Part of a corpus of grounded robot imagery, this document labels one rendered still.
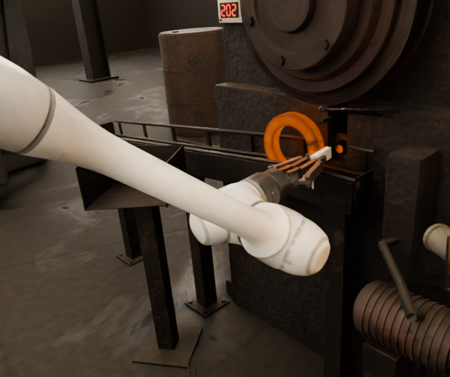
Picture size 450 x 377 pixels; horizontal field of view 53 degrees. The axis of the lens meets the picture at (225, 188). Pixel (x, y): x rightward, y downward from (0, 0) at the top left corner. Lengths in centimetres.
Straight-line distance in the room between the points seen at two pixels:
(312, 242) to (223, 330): 100
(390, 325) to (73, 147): 71
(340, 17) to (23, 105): 61
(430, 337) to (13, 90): 83
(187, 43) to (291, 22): 289
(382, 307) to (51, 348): 125
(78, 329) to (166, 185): 127
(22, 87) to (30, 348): 141
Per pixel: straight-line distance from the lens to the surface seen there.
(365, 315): 104
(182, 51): 390
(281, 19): 103
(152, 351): 171
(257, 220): 76
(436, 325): 99
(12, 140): 62
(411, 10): 98
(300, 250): 80
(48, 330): 196
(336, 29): 96
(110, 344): 180
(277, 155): 127
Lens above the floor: 114
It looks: 23 degrees down
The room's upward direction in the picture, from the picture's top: 5 degrees counter-clockwise
